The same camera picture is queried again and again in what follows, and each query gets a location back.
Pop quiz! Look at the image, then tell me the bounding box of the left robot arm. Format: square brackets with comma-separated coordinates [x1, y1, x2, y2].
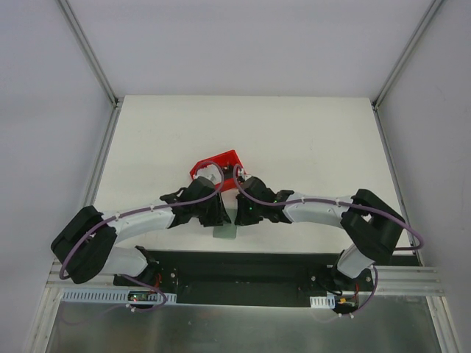
[51, 176, 230, 286]

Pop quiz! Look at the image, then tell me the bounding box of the aluminium frame rail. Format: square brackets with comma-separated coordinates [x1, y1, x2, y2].
[25, 1, 124, 352]
[372, 1, 470, 352]

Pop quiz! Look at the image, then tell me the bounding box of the white cable duct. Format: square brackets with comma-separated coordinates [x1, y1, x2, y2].
[309, 295, 336, 310]
[62, 289, 164, 305]

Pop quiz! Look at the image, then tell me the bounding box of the left white cable duct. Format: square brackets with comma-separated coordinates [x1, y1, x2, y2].
[62, 289, 164, 305]

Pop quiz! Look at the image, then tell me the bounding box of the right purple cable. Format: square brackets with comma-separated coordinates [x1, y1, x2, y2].
[233, 163, 425, 253]

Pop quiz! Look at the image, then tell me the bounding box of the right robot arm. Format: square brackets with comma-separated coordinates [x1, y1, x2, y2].
[235, 176, 404, 290]

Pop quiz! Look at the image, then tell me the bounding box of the purple cable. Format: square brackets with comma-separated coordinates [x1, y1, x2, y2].
[58, 160, 224, 282]
[233, 163, 425, 253]

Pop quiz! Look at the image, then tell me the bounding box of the right white cable duct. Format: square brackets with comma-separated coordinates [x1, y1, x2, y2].
[309, 295, 336, 310]

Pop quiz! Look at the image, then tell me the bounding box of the green leather card holder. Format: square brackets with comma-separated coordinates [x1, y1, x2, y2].
[213, 209, 237, 240]

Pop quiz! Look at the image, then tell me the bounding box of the left aluminium frame rail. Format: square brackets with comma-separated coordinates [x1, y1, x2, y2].
[25, 1, 124, 352]

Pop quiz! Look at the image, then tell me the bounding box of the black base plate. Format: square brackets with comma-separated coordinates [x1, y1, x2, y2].
[113, 248, 375, 305]

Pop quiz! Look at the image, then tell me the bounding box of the right aluminium frame rail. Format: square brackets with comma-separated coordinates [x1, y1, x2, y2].
[372, 1, 470, 352]

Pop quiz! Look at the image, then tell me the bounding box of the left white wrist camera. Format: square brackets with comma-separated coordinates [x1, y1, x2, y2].
[202, 174, 216, 181]

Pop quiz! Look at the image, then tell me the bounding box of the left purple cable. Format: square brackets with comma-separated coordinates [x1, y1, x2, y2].
[58, 160, 224, 282]

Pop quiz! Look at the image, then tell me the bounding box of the red plastic card bin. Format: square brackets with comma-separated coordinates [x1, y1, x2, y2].
[190, 149, 244, 192]

